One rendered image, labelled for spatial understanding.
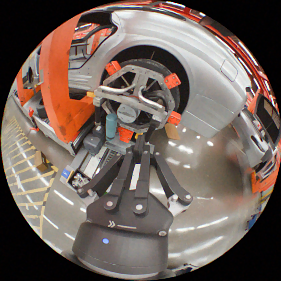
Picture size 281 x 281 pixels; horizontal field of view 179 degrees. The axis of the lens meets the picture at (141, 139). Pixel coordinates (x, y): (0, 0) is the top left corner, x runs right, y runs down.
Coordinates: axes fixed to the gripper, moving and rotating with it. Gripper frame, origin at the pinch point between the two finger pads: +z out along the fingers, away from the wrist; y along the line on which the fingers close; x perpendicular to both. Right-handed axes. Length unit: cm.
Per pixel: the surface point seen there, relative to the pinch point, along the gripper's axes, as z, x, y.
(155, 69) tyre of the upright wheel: 50, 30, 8
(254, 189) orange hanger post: 30, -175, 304
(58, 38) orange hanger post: 7, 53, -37
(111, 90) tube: 31.9, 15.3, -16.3
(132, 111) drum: 40.2, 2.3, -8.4
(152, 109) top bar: 32.1, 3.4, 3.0
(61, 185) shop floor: 26, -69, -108
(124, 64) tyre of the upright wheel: 52, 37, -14
